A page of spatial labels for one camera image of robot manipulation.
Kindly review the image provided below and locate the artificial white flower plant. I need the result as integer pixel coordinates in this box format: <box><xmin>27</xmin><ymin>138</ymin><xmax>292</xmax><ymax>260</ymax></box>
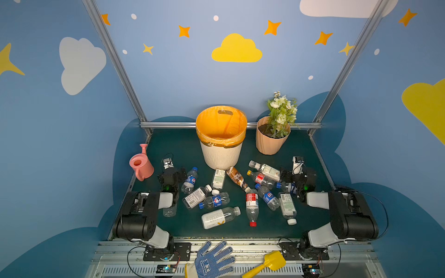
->
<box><xmin>265</xmin><ymin>90</ymin><xmax>298</xmax><ymax>139</ymax></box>

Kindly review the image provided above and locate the Pepsi bottle right side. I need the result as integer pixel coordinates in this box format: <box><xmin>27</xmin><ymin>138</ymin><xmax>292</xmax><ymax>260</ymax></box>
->
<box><xmin>276</xmin><ymin>182</ymin><xmax>297</xmax><ymax>195</ymax></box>

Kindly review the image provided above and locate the peach ribbed flower pot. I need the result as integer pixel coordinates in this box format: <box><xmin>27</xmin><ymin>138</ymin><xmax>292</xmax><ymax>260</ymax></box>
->
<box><xmin>256</xmin><ymin>116</ymin><xmax>290</xmax><ymax>155</ymax></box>

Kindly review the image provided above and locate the aluminium frame right post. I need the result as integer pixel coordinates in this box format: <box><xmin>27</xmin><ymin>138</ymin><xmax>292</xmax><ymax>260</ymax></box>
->
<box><xmin>308</xmin><ymin>0</ymin><xmax>390</xmax><ymax>138</ymax></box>

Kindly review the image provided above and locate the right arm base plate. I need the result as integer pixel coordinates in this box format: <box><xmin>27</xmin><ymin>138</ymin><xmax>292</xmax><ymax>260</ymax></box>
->
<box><xmin>278</xmin><ymin>241</ymin><xmax>330</xmax><ymax>261</ymax></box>

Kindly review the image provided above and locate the white ribbed waste bin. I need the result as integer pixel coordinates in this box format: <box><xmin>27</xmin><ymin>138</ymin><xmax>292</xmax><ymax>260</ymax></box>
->
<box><xmin>200</xmin><ymin>142</ymin><xmax>242</xmax><ymax>170</ymax></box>

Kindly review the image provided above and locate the clear bottle white label top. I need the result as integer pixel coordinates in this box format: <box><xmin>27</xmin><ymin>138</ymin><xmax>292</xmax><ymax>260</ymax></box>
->
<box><xmin>249</xmin><ymin>161</ymin><xmax>280</xmax><ymax>182</ymax></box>

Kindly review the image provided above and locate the white label bottle white cap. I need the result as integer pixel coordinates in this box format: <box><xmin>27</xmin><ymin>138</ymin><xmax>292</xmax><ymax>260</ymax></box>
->
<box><xmin>183</xmin><ymin>185</ymin><xmax>213</xmax><ymax>210</ymax></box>

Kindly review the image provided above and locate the green white label bottle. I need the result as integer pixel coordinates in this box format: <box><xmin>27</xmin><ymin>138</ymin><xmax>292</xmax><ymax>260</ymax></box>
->
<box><xmin>212</xmin><ymin>169</ymin><xmax>226</xmax><ymax>190</ymax></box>

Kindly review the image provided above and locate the orange bin liner bag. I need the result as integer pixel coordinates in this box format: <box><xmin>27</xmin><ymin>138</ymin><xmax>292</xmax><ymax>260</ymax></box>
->
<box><xmin>196</xmin><ymin>105</ymin><xmax>248</xmax><ymax>148</ymax></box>

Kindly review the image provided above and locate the aluminium frame left post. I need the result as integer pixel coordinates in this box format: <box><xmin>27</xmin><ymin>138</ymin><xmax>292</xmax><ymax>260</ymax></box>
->
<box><xmin>82</xmin><ymin>0</ymin><xmax>147</xmax><ymax>124</ymax></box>

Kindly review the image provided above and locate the brown tea bottle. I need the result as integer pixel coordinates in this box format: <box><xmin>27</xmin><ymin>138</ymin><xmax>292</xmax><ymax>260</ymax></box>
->
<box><xmin>226</xmin><ymin>166</ymin><xmax>249</xmax><ymax>192</ymax></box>

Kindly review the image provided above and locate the Pepsi bottle centre blue cap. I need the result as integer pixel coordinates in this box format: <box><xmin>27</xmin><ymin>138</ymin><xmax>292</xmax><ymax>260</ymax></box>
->
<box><xmin>199</xmin><ymin>192</ymin><xmax>230</xmax><ymax>210</ymax></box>

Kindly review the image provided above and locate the aluminium frame post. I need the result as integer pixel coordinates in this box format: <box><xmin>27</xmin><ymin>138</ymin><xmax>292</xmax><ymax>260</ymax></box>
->
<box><xmin>82</xmin><ymin>0</ymin><xmax>147</xmax><ymax>124</ymax></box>
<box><xmin>308</xmin><ymin>0</ymin><xmax>390</xmax><ymax>138</ymax></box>

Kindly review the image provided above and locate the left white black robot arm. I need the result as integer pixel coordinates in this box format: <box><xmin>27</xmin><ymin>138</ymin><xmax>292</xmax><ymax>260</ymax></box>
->
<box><xmin>112</xmin><ymin>167</ymin><xmax>186</xmax><ymax>254</ymax></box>

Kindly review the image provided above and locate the pink watering can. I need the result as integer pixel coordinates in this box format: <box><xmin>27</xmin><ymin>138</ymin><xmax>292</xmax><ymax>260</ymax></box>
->
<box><xmin>129</xmin><ymin>144</ymin><xmax>154</xmax><ymax>181</ymax></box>

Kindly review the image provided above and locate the controller board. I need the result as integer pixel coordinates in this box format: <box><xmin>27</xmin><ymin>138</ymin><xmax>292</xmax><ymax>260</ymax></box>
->
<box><xmin>302</xmin><ymin>264</ymin><xmax>323</xmax><ymax>278</ymax></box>
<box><xmin>156</xmin><ymin>265</ymin><xmax>176</xmax><ymax>275</ymax></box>

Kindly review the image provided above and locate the yellow toy shovel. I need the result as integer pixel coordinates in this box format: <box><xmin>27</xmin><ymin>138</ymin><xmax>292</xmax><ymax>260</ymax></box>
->
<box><xmin>242</xmin><ymin>251</ymin><xmax>286</xmax><ymax>278</ymax></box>

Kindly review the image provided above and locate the Pepsi bottle far left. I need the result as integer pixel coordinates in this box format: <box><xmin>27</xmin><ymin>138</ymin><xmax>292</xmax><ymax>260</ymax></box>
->
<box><xmin>181</xmin><ymin>167</ymin><xmax>198</xmax><ymax>195</ymax></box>

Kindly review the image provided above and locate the left controller board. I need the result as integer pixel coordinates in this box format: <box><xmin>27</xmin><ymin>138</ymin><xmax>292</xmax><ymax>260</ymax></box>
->
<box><xmin>156</xmin><ymin>265</ymin><xmax>176</xmax><ymax>275</ymax></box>

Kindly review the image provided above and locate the red label cola bottle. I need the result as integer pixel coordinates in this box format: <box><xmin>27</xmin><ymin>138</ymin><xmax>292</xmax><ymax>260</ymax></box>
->
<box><xmin>246</xmin><ymin>189</ymin><xmax>259</xmax><ymax>227</ymax></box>

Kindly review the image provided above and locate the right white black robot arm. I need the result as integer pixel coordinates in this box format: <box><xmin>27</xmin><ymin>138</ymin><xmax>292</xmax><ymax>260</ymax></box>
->
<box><xmin>277</xmin><ymin>169</ymin><xmax>380</xmax><ymax>251</ymax></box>

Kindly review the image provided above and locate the large white label bottle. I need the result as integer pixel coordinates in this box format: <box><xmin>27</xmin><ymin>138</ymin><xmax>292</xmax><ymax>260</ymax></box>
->
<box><xmin>201</xmin><ymin>207</ymin><xmax>241</xmax><ymax>230</ymax></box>

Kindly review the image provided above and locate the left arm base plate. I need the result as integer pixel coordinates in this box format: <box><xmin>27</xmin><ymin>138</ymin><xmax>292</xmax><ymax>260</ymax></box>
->
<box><xmin>143</xmin><ymin>242</ymin><xmax>191</xmax><ymax>262</ymax></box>

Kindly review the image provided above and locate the aluminium frame rear bar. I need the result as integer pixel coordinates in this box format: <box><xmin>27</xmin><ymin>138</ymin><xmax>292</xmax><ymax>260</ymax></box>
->
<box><xmin>140</xmin><ymin>121</ymin><xmax>322</xmax><ymax>130</ymax></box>

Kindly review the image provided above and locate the red label yellow cap bottle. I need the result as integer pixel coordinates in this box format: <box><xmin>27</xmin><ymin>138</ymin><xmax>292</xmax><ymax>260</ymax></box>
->
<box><xmin>247</xmin><ymin>170</ymin><xmax>276</xmax><ymax>190</ymax></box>

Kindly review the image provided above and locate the right controller board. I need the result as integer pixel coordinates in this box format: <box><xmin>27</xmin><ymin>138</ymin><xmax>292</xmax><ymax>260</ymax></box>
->
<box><xmin>302</xmin><ymin>264</ymin><xmax>323</xmax><ymax>278</ymax></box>

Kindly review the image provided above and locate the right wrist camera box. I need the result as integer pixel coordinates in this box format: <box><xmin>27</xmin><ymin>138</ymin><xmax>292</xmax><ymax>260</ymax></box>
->
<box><xmin>292</xmin><ymin>156</ymin><xmax>305</xmax><ymax>175</ymax></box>

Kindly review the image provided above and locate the blue dotted work glove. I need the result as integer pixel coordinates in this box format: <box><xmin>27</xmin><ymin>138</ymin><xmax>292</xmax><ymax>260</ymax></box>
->
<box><xmin>193</xmin><ymin>240</ymin><xmax>235</xmax><ymax>278</ymax></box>

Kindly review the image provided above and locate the Pepsi bottle centre right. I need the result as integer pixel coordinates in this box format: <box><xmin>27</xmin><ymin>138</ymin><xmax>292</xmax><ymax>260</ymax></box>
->
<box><xmin>255</xmin><ymin>184</ymin><xmax>280</xmax><ymax>211</ymax></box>

